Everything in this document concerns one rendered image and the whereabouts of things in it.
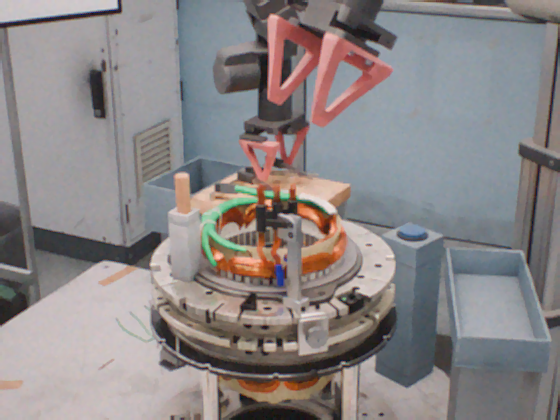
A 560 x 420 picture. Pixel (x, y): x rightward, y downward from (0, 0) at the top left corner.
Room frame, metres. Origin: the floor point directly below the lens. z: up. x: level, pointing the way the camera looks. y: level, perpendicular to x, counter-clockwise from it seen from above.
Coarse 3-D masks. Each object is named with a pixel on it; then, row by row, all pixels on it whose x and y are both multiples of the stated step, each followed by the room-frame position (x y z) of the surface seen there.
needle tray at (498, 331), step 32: (448, 256) 1.10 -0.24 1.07; (480, 256) 1.12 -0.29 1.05; (512, 256) 1.11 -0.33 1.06; (448, 288) 1.04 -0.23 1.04; (480, 288) 1.07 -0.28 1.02; (512, 288) 1.07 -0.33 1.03; (480, 320) 0.99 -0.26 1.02; (512, 320) 0.98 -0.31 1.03; (544, 320) 0.92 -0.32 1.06; (480, 352) 0.88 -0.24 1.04; (512, 352) 0.87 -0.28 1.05; (544, 352) 0.87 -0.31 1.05; (480, 384) 0.95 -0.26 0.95; (512, 384) 0.94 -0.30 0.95; (448, 416) 1.03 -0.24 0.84; (480, 416) 0.95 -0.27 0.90; (512, 416) 0.94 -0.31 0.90
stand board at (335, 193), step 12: (228, 180) 1.40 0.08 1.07; (276, 180) 1.40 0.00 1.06; (288, 180) 1.40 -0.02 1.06; (300, 180) 1.40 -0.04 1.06; (312, 180) 1.40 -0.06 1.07; (324, 180) 1.40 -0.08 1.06; (204, 192) 1.35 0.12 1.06; (300, 192) 1.34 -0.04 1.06; (312, 192) 1.34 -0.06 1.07; (324, 192) 1.34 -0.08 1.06; (336, 192) 1.34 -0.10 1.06; (348, 192) 1.37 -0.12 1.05; (192, 204) 1.32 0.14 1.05; (204, 204) 1.30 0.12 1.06; (216, 204) 1.29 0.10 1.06; (336, 204) 1.33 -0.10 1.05
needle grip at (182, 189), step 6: (180, 174) 0.98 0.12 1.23; (186, 174) 0.98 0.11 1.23; (180, 180) 0.97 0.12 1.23; (186, 180) 0.98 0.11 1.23; (180, 186) 0.97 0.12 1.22; (186, 186) 0.98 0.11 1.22; (180, 192) 0.97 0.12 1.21; (186, 192) 0.98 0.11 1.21; (180, 198) 0.97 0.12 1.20; (186, 198) 0.98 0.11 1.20; (180, 204) 0.97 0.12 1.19; (186, 204) 0.98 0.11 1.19; (180, 210) 0.98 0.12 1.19; (186, 210) 0.98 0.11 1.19
